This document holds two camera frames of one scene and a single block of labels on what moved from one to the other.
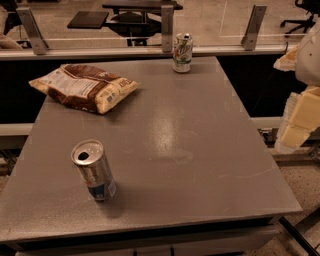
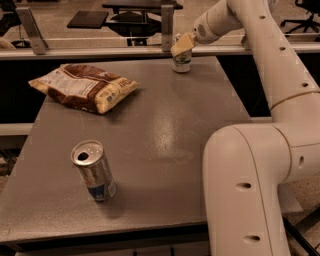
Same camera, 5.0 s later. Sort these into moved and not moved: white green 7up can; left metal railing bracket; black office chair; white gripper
Moved: white gripper
Not moved: black office chair; left metal railing bracket; white green 7up can
